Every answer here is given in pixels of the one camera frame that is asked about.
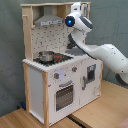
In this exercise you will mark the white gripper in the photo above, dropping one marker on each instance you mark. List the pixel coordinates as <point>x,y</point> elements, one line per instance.
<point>76,7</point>

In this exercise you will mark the white toy microwave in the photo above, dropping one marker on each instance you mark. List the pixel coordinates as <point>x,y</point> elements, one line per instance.
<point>84,12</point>

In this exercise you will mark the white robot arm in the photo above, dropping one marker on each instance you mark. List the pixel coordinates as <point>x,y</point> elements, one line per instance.
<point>107,53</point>

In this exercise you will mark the wooden toy kitchen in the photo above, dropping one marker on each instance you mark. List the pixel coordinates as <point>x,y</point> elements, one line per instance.
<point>40,84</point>

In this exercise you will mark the grey range hood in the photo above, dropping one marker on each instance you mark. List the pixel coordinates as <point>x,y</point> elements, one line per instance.
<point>48,18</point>

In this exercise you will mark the black toy faucet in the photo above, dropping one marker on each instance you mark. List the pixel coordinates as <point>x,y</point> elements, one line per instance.
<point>70,45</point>

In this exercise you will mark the grey toy sink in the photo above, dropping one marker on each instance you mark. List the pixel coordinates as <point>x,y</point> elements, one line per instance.
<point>75,52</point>

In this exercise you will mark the black toy stovetop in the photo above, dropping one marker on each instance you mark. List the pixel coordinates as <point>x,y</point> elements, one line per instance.
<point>58,58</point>

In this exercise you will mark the silver toy cooking pot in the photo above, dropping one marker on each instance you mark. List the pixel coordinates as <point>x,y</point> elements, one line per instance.
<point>46,56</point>

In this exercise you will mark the right red stove knob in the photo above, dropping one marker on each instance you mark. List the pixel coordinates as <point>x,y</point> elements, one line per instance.
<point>74,69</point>

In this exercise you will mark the red stove knob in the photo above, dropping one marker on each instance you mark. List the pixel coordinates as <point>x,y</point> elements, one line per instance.
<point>56,75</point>
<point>74,69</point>

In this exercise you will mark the grey ice dispenser panel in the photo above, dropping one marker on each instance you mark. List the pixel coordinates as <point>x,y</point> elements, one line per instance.
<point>91,73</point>

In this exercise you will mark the left red stove knob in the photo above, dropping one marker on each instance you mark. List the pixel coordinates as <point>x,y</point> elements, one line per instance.
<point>56,75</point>

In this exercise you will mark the toy oven door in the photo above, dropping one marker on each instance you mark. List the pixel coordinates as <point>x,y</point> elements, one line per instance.
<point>64,96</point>

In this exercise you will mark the grey cabinet door handle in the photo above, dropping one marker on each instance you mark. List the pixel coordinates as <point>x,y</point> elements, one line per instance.
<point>84,83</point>

